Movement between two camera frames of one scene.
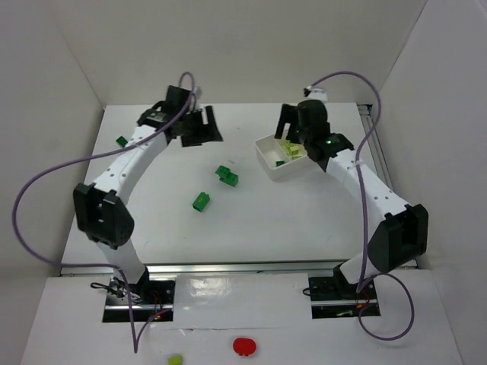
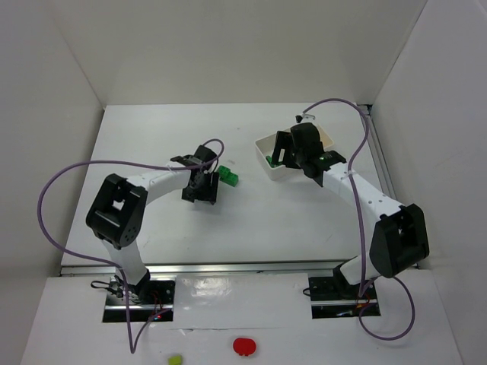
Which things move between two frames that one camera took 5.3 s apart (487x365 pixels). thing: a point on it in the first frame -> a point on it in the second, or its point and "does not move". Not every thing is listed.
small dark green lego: [121, 141] -> [269, 160]
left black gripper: [195, 127] -> [202, 188]
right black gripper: [291, 124] -> [283, 148]
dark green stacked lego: [226, 176] does not move
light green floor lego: [175, 360] does not move
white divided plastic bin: [275, 160] does not move
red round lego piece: [244, 346] does not move
